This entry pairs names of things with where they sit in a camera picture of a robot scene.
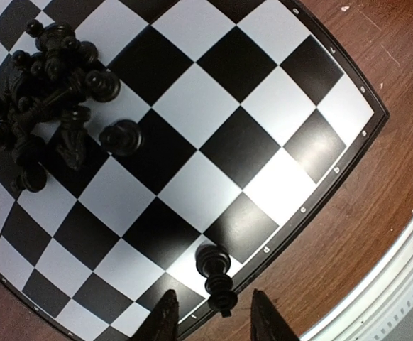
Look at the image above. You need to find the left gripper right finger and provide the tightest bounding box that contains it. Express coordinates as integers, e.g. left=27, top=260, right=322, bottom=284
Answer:
left=250, top=289, right=299, bottom=341

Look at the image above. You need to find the black pawn lying apart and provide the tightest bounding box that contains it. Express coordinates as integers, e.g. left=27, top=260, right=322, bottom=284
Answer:
left=99, top=119, right=143, bottom=157

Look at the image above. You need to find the pile of black chess pieces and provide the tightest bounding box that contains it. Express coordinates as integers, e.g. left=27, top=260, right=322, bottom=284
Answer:
left=0, top=19, right=121, bottom=193

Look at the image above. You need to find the aluminium front rail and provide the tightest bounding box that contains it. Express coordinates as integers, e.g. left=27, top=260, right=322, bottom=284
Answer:
left=301, top=214, right=413, bottom=340

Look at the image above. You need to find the black grey chessboard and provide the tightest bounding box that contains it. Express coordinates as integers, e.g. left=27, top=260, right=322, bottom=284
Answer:
left=0, top=1, right=389, bottom=340

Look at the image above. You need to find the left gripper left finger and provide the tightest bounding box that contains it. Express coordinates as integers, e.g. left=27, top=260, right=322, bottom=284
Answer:
left=145, top=289, right=179, bottom=341

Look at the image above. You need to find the black chess king piece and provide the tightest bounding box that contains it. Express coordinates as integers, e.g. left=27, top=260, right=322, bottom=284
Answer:
left=195, top=244, right=238, bottom=318

